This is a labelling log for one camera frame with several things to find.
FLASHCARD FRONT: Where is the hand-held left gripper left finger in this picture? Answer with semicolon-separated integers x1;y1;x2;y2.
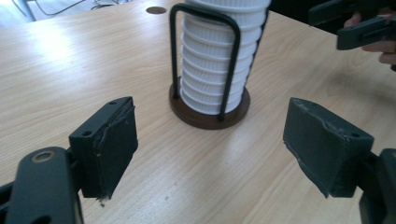
68;95;139;201

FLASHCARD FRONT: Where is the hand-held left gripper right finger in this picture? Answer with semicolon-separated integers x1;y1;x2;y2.
282;96;375;199

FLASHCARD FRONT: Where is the black wire cup holder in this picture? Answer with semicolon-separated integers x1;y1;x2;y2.
168;2;271;131

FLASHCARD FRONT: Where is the stack of white paper cups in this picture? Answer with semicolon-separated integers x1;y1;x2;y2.
179;0;273;116

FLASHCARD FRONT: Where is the dark curtain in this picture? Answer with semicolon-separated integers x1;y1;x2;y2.
268;0;396;35

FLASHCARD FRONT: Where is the round dark table grommet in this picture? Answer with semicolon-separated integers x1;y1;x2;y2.
145;6;168;15

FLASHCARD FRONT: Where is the black floor cable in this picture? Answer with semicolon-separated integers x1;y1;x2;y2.
33;0;87;17

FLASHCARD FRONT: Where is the white metal desk frame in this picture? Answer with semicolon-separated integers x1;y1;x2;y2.
12;0;37;22

